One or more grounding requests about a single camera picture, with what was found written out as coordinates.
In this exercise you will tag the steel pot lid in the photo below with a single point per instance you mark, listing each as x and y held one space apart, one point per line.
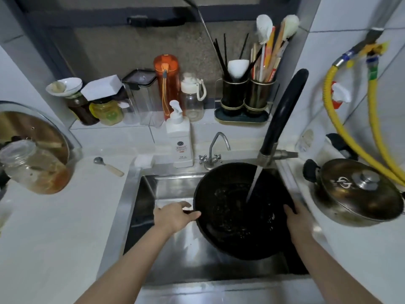
357 186

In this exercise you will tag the black and white scrubber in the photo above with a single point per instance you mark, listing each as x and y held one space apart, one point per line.
340 145

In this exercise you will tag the dark brown glass jar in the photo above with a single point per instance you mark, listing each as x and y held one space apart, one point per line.
80 109

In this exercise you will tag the yellow glass jar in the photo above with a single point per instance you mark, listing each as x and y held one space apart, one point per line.
106 113

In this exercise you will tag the clear bottle with white lid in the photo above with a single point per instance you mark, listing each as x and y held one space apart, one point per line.
193 104

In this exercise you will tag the white ceramic bowl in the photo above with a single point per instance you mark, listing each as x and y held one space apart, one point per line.
65 85

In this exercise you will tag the glass pan lid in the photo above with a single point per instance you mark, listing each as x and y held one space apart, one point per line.
34 126

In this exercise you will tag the person's right forearm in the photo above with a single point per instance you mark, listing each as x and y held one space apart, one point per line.
329 272

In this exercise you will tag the stainless steel sink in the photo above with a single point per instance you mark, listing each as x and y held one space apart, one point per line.
177 250

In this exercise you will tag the white sponge block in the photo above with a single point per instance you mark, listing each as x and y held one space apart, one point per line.
144 161

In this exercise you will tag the white and red wall hook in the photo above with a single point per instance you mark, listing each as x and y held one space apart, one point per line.
340 94

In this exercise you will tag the small chrome tap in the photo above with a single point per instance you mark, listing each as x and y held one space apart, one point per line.
211 155

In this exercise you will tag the person's left thumb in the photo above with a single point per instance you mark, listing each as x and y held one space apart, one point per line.
191 216

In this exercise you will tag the black utensil holder cup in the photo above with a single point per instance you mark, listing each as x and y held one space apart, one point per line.
234 93
259 94

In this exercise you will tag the bunch of wooden chopsticks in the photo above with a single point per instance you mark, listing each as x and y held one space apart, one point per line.
272 60

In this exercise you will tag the dark green holder tray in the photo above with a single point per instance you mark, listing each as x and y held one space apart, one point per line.
240 117

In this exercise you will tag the white ceramic soup spoon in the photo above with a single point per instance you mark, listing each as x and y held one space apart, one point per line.
238 68

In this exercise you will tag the person's left forearm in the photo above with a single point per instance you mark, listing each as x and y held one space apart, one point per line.
133 269

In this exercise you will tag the white fluffy cleaning brush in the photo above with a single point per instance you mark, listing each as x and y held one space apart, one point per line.
290 26

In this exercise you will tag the large empty glass jar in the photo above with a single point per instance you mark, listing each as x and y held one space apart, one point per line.
34 169

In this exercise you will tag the orange water bottle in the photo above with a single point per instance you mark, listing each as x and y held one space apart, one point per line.
167 82

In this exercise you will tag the person's left hand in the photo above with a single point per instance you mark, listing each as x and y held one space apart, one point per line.
169 218

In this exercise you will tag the gas pipe valve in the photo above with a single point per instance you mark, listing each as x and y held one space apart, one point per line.
364 49

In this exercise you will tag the person's right thumb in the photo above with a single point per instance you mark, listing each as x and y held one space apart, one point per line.
289 211

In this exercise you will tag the dark window frame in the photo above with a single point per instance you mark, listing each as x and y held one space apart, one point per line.
152 11

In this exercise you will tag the white pump soap bottle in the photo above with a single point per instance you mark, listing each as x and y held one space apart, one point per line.
179 139

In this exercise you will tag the white bottle brush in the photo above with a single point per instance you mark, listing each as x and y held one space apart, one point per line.
263 28

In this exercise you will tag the steel cooking pot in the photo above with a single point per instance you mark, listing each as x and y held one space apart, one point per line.
351 199

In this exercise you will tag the clear container with black lid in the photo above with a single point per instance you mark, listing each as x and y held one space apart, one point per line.
140 98

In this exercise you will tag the black gooseneck faucet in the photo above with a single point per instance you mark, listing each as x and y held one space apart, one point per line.
284 110

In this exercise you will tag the white cardboard box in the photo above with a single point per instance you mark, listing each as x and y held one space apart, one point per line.
101 87

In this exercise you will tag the bunch of black chopsticks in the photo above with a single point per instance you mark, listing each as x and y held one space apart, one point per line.
220 56

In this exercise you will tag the person's right hand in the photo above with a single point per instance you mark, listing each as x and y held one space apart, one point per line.
302 224

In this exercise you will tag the black wok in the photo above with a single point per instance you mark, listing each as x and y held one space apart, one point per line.
234 215

